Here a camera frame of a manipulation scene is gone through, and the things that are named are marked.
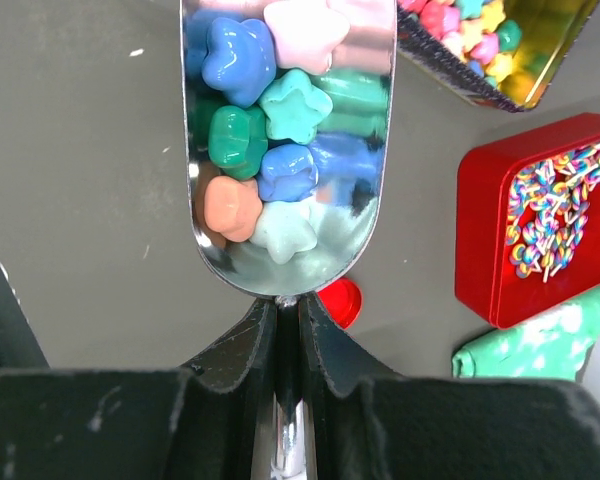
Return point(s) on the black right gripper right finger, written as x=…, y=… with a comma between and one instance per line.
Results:
x=366, y=421

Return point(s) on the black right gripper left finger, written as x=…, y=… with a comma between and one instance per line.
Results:
x=210, y=418

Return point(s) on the metal scoop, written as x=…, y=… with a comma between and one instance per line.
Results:
x=349, y=150

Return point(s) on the pale mint star candy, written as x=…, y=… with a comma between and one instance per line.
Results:
x=283, y=229

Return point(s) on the peach star candy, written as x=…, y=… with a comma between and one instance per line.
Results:
x=232, y=207

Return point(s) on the blue star candy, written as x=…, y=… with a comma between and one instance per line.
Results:
x=241, y=59
x=287, y=173

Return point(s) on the dark green star candy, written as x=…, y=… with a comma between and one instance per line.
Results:
x=238, y=141

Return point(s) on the teal star candy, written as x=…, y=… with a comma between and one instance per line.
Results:
x=294, y=107

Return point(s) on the pink star candy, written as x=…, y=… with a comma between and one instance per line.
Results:
x=305, y=34

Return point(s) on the speckled tin pastel star candies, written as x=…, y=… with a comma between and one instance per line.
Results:
x=499, y=54

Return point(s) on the red round lid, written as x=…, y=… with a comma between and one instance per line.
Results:
x=343, y=300

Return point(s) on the green white cloth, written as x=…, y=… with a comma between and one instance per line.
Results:
x=553, y=344

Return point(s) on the red box of lollipops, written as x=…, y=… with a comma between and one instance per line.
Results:
x=528, y=221

